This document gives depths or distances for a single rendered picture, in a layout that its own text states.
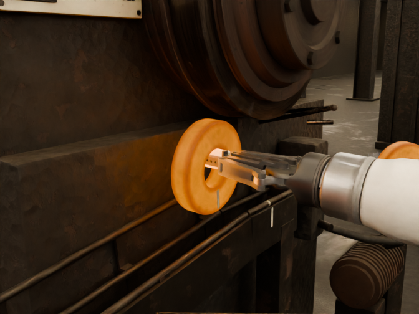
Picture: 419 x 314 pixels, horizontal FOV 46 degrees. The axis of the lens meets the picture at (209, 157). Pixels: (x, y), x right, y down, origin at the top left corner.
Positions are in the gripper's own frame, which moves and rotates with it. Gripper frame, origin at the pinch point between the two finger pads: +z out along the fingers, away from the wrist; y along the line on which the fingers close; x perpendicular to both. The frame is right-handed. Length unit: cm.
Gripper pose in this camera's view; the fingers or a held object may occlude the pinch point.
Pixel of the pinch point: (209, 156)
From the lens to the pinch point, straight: 78.4
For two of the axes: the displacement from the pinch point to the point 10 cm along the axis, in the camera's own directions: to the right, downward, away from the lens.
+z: -8.1, -1.8, 5.6
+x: 0.4, -9.7, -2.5
